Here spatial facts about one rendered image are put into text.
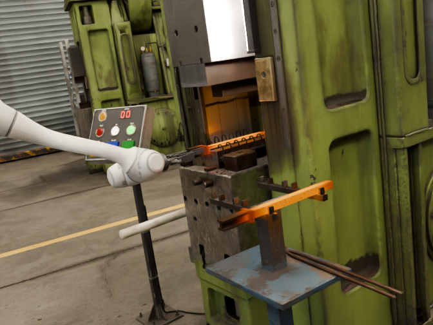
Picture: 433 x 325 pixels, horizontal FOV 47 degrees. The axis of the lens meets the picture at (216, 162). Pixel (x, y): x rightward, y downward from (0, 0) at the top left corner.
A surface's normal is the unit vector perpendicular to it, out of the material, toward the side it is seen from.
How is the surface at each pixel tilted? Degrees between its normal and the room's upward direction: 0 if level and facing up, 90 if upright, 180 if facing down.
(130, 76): 90
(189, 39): 90
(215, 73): 90
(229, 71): 90
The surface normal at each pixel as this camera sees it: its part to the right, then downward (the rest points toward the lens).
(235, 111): 0.60, 0.09
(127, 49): 0.34, 0.15
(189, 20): -0.79, 0.23
